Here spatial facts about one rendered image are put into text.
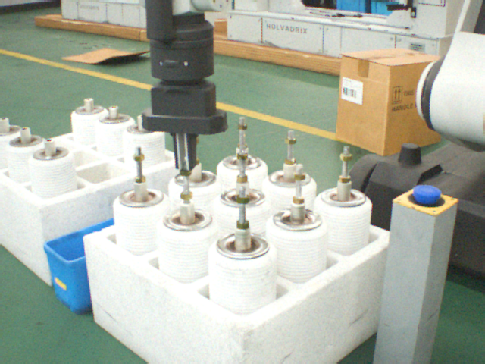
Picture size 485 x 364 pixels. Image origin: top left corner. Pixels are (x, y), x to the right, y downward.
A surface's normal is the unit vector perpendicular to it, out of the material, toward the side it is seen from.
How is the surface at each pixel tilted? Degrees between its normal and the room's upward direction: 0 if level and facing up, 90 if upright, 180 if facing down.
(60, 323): 0
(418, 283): 90
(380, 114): 90
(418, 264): 90
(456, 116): 102
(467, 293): 0
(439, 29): 90
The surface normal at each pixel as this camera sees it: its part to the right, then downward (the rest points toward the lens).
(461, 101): -0.70, 0.15
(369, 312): 0.71, 0.26
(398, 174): -0.50, -0.46
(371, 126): -0.85, 0.20
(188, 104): -0.22, 0.37
